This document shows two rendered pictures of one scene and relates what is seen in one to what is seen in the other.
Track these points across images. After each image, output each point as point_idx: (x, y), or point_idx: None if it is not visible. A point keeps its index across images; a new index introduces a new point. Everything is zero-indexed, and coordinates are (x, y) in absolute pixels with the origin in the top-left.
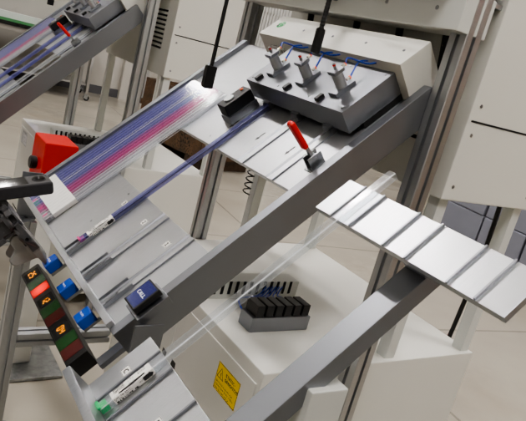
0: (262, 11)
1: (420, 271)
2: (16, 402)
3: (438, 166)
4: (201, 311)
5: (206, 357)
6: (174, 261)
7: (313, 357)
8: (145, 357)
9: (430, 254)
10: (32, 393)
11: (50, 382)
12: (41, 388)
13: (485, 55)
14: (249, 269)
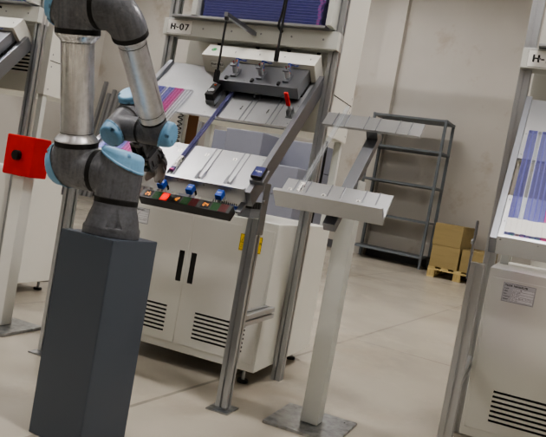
0: (177, 42)
1: (382, 133)
2: (35, 341)
3: None
4: None
5: (228, 236)
6: (248, 164)
7: (354, 171)
8: (294, 183)
9: (383, 127)
10: (37, 336)
11: (39, 331)
12: (38, 334)
13: None
14: None
